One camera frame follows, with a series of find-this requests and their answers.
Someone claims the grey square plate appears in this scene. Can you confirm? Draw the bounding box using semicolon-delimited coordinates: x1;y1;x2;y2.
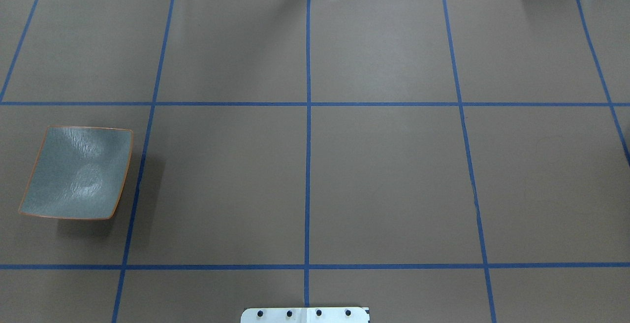
18;126;134;221

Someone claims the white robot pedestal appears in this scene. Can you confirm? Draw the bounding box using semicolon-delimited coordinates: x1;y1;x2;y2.
240;307;371;323

